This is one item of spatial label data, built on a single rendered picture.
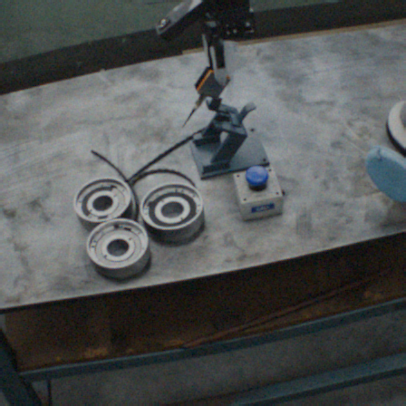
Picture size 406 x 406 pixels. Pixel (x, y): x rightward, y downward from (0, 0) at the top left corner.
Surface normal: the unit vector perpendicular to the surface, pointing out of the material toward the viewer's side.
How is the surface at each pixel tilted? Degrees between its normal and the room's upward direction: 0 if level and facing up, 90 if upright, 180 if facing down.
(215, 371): 0
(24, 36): 90
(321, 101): 0
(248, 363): 0
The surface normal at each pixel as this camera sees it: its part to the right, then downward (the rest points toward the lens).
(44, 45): 0.17, 0.71
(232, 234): -0.10, -0.68
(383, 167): -0.61, 0.69
